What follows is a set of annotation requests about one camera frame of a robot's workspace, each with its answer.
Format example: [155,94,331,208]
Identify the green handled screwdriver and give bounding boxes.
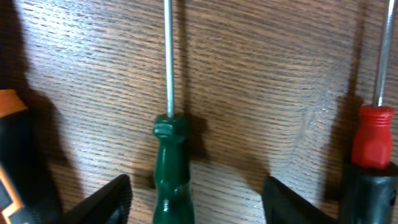
[152,0,195,224]

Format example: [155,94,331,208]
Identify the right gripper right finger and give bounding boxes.
[261,176,337,224]

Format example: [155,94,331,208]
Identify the black red screwdriver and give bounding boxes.
[338,0,397,223]

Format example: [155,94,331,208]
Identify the orange black pliers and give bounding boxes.
[1,90,62,224]

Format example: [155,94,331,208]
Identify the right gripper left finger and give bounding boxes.
[60,174,133,224]

